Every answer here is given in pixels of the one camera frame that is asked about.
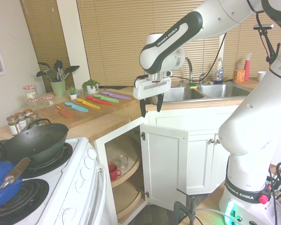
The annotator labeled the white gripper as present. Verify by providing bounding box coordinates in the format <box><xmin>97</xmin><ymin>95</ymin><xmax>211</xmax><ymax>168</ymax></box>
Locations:
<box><xmin>133</xmin><ymin>76</ymin><xmax>172</xmax><ymax>118</ymax></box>

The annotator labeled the white cabinet door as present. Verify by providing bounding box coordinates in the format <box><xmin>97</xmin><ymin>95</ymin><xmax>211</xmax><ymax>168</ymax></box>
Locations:
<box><xmin>140</xmin><ymin>123</ymin><xmax>189</xmax><ymax>207</ymax></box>

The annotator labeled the white sink base cabinet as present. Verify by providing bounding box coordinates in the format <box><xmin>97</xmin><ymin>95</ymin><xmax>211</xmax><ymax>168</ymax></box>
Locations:
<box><xmin>147</xmin><ymin>102</ymin><xmax>240</xmax><ymax>195</ymax></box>

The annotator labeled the purple knife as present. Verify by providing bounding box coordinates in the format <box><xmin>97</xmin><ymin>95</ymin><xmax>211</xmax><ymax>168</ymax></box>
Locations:
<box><xmin>101</xmin><ymin>91</ymin><xmax>132</xmax><ymax>101</ymax></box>

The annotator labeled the green knife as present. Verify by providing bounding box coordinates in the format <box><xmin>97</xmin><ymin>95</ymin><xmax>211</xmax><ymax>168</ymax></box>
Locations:
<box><xmin>93</xmin><ymin>93</ymin><xmax>120</xmax><ymax>104</ymax></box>

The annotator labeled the wooden cutting board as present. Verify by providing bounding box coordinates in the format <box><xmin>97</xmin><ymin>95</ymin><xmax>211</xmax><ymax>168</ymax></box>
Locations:
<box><xmin>40</xmin><ymin>90</ymin><xmax>138</xmax><ymax>123</ymax></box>

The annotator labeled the wooden lazy susan shelf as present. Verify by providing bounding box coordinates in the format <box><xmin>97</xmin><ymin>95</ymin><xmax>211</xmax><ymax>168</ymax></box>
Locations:
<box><xmin>104</xmin><ymin>133</ymin><xmax>141</xmax><ymax>188</ymax></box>
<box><xmin>112</xmin><ymin>180</ymin><xmax>146</xmax><ymax>221</ymax></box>

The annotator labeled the red knife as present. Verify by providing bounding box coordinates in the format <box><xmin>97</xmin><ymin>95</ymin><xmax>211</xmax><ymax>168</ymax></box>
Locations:
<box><xmin>85</xmin><ymin>95</ymin><xmax>113</xmax><ymax>106</ymax></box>

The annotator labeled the chrome faucet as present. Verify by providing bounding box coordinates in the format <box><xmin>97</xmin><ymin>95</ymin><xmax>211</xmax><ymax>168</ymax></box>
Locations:
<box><xmin>179</xmin><ymin>57</ymin><xmax>208</xmax><ymax>86</ymax></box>

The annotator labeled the yellow knife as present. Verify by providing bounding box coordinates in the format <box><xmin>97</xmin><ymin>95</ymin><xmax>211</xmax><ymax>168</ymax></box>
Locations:
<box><xmin>76</xmin><ymin>97</ymin><xmax>101</xmax><ymax>110</ymax></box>

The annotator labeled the leafy plant white pot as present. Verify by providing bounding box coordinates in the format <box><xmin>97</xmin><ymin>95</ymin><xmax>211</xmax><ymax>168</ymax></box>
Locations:
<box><xmin>81</xmin><ymin>79</ymin><xmax>100</xmax><ymax>96</ymax></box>

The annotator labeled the clear glass jar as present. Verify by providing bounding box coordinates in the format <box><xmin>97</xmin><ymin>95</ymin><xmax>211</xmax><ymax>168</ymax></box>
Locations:
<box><xmin>118</xmin><ymin>155</ymin><xmax>129</xmax><ymax>171</ymax></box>

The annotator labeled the stainless steel double sink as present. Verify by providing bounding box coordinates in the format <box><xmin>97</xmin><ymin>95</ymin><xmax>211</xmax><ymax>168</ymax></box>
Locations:
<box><xmin>149</xmin><ymin>82</ymin><xmax>254</xmax><ymax>103</ymax></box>

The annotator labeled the wide wooden window blind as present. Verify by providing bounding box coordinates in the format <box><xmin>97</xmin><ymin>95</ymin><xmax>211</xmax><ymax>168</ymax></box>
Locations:
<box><xmin>76</xmin><ymin>0</ymin><xmax>281</xmax><ymax>87</ymax></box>

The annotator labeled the blue knife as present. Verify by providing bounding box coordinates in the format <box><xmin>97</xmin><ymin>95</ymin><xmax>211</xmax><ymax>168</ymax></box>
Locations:
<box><xmin>64</xmin><ymin>101</ymin><xmax>89</xmax><ymax>113</ymax></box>

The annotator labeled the clear dish soap bottle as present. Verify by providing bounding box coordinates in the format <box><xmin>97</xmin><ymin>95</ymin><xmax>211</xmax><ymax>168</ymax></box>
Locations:
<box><xmin>213</xmin><ymin>57</ymin><xmax>225</xmax><ymax>85</ymax></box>

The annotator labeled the red mug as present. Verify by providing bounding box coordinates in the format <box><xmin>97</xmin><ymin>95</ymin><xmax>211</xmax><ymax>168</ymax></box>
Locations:
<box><xmin>107</xmin><ymin>164</ymin><xmax>122</xmax><ymax>181</ymax></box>

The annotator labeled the small spiky potted plant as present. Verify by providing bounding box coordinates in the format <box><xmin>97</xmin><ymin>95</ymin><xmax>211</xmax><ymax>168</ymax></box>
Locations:
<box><xmin>67</xmin><ymin>86</ymin><xmax>78</xmax><ymax>100</ymax></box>

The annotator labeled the orange knife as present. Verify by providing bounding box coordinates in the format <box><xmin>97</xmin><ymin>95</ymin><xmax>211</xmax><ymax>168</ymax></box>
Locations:
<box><xmin>56</xmin><ymin>105</ymin><xmax>74</xmax><ymax>119</ymax></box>

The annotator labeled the black serving spoon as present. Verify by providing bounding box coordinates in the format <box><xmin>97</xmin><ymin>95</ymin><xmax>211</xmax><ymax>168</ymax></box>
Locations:
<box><xmin>61</xmin><ymin>65</ymin><xmax>81</xmax><ymax>82</ymax></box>

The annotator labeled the orange baking soda box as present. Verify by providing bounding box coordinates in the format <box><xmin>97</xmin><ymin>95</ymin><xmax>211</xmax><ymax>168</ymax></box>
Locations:
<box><xmin>232</xmin><ymin>69</ymin><xmax>246</xmax><ymax>84</ymax></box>

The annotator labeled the green utensil holder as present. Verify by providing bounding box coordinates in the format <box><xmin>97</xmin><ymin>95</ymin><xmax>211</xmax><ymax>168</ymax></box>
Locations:
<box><xmin>50</xmin><ymin>80</ymin><xmax>67</xmax><ymax>98</ymax></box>

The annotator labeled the black slotted spatula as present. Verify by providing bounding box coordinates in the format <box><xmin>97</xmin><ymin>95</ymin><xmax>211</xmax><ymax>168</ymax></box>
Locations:
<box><xmin>54</xmin><ymin>60</ymin><xmax>64</xmax><ymax>82</ymax></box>

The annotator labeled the red spray bottle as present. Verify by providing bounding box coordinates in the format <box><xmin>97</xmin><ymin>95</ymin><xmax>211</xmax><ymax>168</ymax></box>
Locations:
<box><xmin>243</xmin><ymin>52</ymin><xmax>253</xmax><ymax>81</ymax></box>

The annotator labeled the short jar red checkered lid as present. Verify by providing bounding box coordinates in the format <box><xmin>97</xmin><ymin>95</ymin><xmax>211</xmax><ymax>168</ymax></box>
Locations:
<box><xmin>27</xmin><ymin>97</ymin><xmax>41</xmax><ymax>111</ymax></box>
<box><xmin>42</xmin><ymin>94</ymin><xmax>55</xmax><ymax>109</ymax></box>

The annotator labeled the black table clamp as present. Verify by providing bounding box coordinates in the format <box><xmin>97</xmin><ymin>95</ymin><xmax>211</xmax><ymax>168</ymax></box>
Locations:
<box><xmin>173</xmin><ymin>187</ymin><xmax>198</xmax><ymax>225</ymax></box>

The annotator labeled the white electric stove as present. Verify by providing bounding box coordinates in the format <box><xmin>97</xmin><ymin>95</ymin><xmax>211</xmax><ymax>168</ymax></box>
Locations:
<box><xmin>0</xmin><ymin>137</ymin><xmax>107</xmax><ymax>225</ymax></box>

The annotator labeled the black ladle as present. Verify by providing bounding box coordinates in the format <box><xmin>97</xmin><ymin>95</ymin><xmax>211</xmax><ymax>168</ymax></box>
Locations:
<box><xmin>36</xmin><ymin>61</ymin><xmax>55</xmax><ymax>82</ymax></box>

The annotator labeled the narrow wooden window blind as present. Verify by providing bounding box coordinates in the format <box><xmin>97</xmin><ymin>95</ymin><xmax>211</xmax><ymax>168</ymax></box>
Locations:
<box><xmin>19</xmin><ymin>0</ymin><xmax>75</xmax><ymax>93</ymax></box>

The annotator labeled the tall jar red checkered lid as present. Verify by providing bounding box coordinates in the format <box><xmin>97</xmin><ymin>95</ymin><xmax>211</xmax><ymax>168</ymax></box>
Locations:
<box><xmin>22</xmin><ymin>84</ymin><xmax>38</xmax><ymax>100</ymax></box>

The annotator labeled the blue kettle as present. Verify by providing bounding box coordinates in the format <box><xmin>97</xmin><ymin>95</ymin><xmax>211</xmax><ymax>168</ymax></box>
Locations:
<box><xmin>0</xmin><ymin>137</ymin><xmax>23</xmax><ymax>211</ymax></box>

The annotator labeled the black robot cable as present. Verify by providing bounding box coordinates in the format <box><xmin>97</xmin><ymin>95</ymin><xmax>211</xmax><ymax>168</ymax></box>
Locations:
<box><xmin>170</xmin><ymin>32</ymin><xmax>228</xmax><ymax>80</ymax></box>

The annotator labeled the black wok wooden handle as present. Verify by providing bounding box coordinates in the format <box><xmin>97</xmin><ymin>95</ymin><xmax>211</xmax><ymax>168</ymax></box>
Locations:
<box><xmin>0</xmin><ymin>118</ymin><xmax>69</xmax><ymax>190</ymax></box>

